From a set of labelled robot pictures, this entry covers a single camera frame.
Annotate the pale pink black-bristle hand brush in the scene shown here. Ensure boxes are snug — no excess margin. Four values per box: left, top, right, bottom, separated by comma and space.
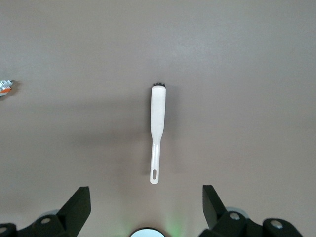
149, 82, 167, 185

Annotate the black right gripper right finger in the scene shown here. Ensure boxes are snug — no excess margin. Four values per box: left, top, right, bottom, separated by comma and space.
199, 185, 307, 237

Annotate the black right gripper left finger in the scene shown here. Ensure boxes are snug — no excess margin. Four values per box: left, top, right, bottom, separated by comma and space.
0, 186, 91, 237

